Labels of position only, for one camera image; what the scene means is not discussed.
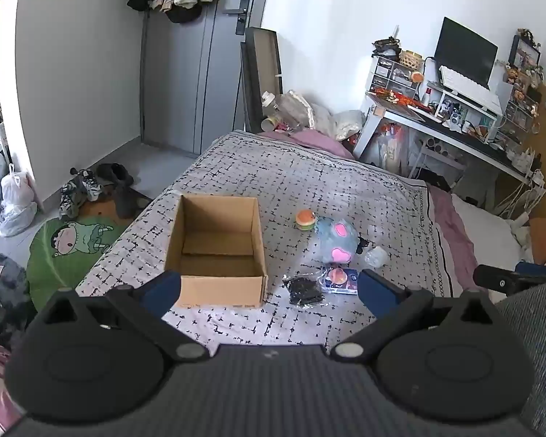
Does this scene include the dark clutter on organiser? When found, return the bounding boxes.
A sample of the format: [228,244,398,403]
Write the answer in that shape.
[372,36,402,58]

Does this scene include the grey plush with pink hearts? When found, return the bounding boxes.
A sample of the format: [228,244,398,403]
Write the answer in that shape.
[316,218,360,265]

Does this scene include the white monitor riser shelf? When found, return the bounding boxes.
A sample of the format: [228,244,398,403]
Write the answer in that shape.
[422,81,503,139]

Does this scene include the white keyboard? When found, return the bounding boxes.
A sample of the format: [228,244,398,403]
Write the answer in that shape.
[439,66,492,101]

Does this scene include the white shopping bags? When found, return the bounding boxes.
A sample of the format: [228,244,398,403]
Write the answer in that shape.
[0,164,38,237]

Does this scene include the leaning framed board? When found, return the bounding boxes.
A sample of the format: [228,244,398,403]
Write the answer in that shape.
[240,26,284,134]

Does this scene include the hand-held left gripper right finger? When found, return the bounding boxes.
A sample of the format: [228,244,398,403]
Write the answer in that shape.
[330,268,501,360]

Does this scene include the grey white sneakers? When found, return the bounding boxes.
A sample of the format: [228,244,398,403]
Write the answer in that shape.
[58,169,102,219]

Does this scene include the black frilly scrunchie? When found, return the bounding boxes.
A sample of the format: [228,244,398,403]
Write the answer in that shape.
[283,275,325,309]

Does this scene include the door handle lock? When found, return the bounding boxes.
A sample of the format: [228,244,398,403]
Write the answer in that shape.
[223,0,250,36]

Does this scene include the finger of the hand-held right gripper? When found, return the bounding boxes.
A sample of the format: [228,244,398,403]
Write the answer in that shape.
[472,264,546,298]
[515,261,546,278]

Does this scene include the white plastic bundle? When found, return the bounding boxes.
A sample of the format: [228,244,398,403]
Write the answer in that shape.
[364,247,389,268]

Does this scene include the grey woven fabric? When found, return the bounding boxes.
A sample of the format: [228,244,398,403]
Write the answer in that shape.
[494,281,546,437]

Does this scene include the cardboard box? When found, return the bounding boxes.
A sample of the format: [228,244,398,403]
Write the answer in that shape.
[165,194,268,309]

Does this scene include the black monitor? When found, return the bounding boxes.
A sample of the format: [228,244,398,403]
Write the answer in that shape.
[434,17,499,89]

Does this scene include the grey fluffy rug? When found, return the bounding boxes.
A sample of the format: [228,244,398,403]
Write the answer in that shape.
[0,254,39,351]

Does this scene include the crumpled white plastic bags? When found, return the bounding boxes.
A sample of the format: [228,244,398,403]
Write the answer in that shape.
[312,102,367,142]

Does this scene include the clear plastic bottle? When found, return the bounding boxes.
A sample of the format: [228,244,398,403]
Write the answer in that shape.
[261,90,316,129]

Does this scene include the green cartoon rug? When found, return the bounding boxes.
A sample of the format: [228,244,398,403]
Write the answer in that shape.
[26,216,128,312]

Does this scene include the plastic bag under desk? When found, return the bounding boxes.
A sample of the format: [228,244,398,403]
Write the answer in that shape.
[368,121,412,169]

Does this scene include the burger plush toy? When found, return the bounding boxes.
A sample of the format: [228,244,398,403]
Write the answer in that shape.
[296,209,317,233]

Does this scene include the black shoes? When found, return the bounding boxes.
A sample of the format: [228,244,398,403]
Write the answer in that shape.
[95,163,151,219]

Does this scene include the blue toy packet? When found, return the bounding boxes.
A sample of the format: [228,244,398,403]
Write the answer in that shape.
[321,268,360,295]

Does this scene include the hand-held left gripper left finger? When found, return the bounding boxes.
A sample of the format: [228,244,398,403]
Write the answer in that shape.
[36,271,210,362]

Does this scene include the white desk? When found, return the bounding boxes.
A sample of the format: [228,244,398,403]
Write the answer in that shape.
[352,91,531,210]

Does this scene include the white drawer organiser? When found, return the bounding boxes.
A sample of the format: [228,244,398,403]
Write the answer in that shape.
[369,55,422,96]

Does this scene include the white pillow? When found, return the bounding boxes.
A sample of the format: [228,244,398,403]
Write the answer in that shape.
[450,193,535,303]

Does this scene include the framed picture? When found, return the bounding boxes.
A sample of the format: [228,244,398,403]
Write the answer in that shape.
[509,34,542,76]

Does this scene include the grey door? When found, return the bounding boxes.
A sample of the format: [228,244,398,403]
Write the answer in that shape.
[142,0,274,155]

